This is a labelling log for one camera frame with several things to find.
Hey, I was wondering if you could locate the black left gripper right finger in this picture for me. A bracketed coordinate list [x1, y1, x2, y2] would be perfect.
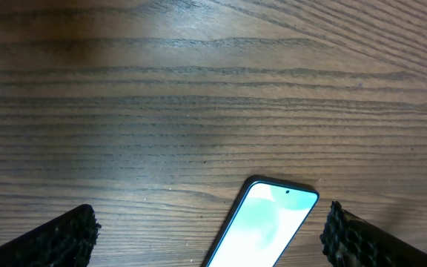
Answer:
[320, 201, 427, 267]

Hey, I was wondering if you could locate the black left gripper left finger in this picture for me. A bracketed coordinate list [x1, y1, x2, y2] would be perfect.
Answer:
[0, 204, 101, 267]

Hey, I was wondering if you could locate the Galaxy S24 smartphone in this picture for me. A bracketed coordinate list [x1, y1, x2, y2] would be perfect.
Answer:
[202, 175, 320, 267]

